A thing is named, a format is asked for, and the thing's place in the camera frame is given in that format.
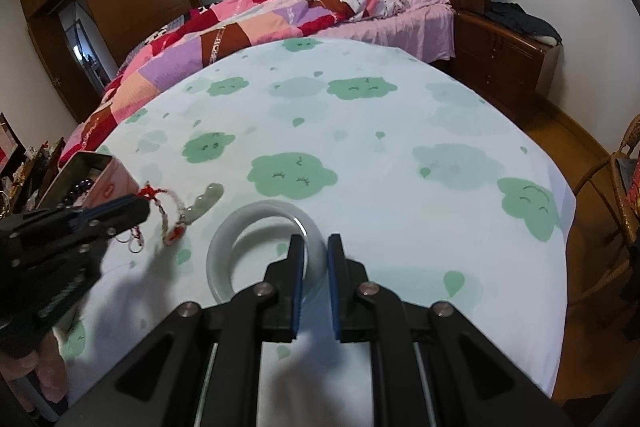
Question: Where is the wooden nightstand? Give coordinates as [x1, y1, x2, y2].
[452, 9, 564, 128]

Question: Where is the cluttered side shelf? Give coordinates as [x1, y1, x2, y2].
[0, 112, 69, 217]

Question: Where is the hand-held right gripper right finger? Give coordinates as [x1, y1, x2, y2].
[327, 234, 573, 427]

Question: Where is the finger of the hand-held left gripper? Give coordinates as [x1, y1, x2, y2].
[67, 195, 152, 229]
[82, 211, 151, 239]

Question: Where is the pale jade bangle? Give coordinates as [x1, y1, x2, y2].
[206, 201, 326, 308]

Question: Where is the pink bed sheet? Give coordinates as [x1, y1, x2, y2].
[320, 0, 457, 64]

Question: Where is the purple bead bracelet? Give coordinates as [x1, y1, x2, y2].
[67, 178, 96, 204]

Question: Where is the cloud print tablecloth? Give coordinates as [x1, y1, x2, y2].
[55, 37, 578, 427]

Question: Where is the person's left hand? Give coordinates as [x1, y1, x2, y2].
[0, 332, 69, 404]

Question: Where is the patchwork quilt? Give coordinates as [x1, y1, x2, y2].
[57, 0, 407, 168]

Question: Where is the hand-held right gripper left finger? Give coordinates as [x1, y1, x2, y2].
[57, 234, 307, 427]

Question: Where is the green jade pendant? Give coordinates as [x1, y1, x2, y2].
[180, 183, 224, 228]

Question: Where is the metal tin box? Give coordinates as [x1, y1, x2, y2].
[37, 153, 139, 214]

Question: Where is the wicker chair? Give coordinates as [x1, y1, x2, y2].
[572, 114, 640, 305]

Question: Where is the dark folded clothing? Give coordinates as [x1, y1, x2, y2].
[481, 1, 564, 48]

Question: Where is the red white braided bracelet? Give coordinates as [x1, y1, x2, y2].
[127, 182, 188, 254]

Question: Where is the colourful patterned bag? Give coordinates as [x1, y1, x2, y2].
[614, 154, 640, 214]

